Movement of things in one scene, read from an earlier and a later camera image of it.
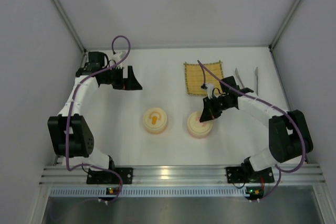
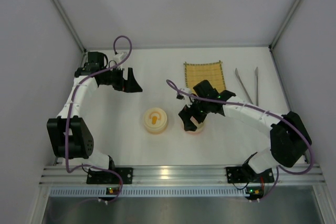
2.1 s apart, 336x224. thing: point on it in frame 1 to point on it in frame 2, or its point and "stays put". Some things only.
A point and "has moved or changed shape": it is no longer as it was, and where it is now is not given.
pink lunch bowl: x=201 y=136 to x=200 y=128
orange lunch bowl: x=155 y=131 stays put
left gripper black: x=125 y=77 stays put
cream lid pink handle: x=197 y=127 has moved or changed shape
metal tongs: x=256 y=78 stays put
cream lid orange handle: x=155 y=118 stays put
